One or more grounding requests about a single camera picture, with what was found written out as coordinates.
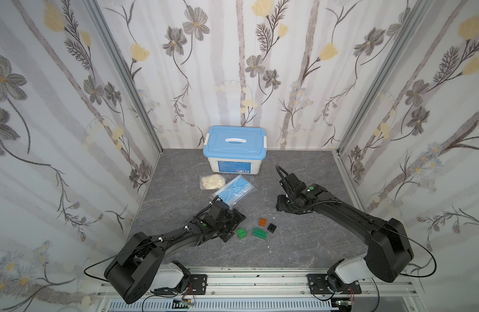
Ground small green lego brick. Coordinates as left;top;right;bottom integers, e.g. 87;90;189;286
236;228;247;240

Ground black lego brick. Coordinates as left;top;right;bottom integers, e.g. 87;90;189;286
268;223;277;233

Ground orange lego brick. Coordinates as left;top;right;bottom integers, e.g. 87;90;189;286
258;218;267;227

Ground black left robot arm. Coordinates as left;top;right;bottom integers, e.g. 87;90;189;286
104;196;246;304

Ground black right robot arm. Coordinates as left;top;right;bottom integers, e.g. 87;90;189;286
275;165;414;293

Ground long green lego brick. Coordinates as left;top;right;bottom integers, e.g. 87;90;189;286
252;228;268;240

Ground bagged blue face masks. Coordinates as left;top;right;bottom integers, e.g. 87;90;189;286
212;175;255;209

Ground blue lidded storage box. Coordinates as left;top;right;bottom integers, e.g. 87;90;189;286
203;126;267;175

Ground aluminium front rail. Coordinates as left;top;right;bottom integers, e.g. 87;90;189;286
96;267;426;311

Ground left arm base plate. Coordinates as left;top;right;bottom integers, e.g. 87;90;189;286
149;274;208;296

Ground white slotted cable duct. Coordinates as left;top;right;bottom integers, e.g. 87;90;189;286
105;298;338;311

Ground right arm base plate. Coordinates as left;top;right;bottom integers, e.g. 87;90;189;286
307;274;362;295

